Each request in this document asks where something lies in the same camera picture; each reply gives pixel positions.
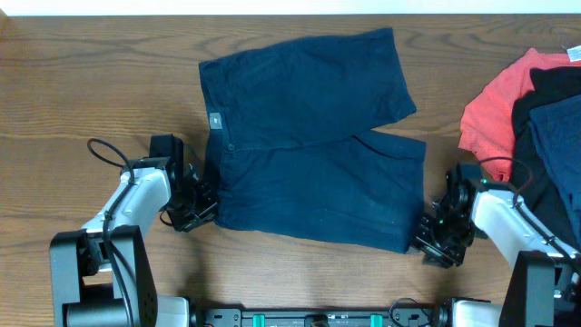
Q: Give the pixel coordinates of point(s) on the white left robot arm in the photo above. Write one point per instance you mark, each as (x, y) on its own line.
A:
(101, 274)

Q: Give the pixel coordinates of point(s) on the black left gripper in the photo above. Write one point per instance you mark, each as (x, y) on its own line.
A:
(200, 208)

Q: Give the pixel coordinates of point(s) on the white garment tag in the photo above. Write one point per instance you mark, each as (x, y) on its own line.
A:
(574, 53)

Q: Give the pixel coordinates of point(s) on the dark blue shorts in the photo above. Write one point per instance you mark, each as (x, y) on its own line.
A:
(295, 144)

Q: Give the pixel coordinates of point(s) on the black garment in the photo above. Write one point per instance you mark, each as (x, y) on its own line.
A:
(540, 194)

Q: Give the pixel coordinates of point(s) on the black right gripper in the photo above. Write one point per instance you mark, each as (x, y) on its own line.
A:
(443, 258)

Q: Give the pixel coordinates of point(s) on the blue folded garment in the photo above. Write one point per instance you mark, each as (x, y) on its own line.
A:
(556, 132)

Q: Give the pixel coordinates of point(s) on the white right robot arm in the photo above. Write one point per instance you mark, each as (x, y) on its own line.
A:
(544, 288)

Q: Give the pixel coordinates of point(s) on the red garment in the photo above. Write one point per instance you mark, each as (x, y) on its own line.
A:
(492, 121)

